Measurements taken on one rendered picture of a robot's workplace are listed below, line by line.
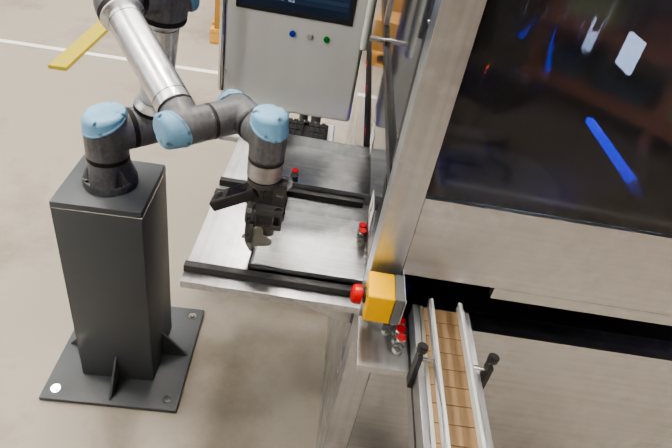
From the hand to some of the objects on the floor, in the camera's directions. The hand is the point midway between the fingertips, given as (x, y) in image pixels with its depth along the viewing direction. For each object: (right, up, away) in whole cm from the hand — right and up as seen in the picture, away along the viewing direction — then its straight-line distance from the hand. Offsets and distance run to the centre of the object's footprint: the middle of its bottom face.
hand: (248, 245), depth 125 cm
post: (+15, -83, +47) cm, 97 cm away
